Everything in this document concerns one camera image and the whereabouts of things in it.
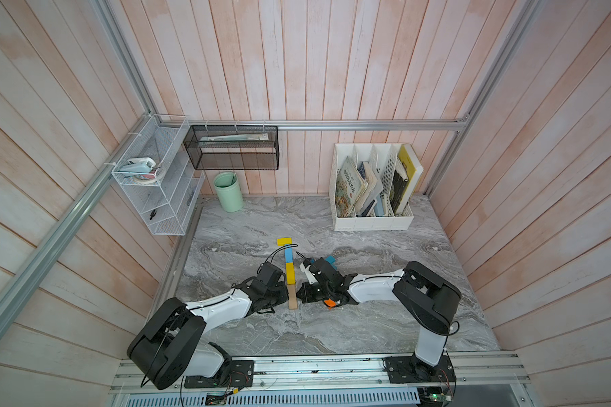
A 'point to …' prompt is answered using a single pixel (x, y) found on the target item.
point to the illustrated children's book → (350, 185)
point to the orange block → (330, 303)
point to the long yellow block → (290, 273)
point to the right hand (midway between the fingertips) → (295, 294)
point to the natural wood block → (292, 292)
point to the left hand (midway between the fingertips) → (287, 297)
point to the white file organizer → (371, 186)
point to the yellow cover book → (412, 169)
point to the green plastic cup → (228, 192)
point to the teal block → (330, 259)
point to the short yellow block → (283, 241)
